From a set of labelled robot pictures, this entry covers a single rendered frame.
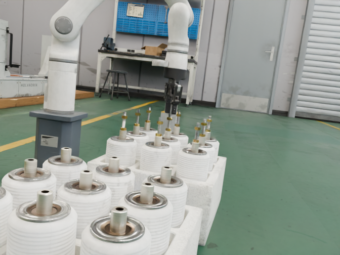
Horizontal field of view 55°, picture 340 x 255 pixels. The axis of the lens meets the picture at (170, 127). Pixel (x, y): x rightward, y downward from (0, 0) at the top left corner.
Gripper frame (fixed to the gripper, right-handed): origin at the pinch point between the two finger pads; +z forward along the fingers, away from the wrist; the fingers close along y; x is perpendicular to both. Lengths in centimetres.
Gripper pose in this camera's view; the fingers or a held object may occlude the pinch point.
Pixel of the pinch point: (170, 110)
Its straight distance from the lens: 110.3
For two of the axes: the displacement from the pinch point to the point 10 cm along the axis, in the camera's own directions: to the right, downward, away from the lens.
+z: -1.1, 9.8, 1.6
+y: -2.6, -1.8, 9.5
